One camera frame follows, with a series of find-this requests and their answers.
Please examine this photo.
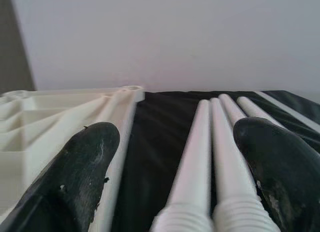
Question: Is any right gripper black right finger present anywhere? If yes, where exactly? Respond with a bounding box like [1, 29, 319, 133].
[233, 116, 320, 232]

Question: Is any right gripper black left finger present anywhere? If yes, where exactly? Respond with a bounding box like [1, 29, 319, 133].
[0, 121, 122, 232]

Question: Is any white plastic children table top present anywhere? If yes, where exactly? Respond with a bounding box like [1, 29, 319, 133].
[0, 85, 146, 232]

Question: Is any white plastic table leg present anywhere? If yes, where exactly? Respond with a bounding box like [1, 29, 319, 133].
[220, 93, 253, 125]
[236, 96, 286, 129]
[209, 97, 272, 232]
[149, 99, 212, 232]

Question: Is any white tape strip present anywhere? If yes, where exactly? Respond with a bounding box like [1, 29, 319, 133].
[254, 90, 320, 125]

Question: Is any black plastic table cover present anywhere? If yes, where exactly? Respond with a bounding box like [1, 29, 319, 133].
[109, 89, 320, 232]

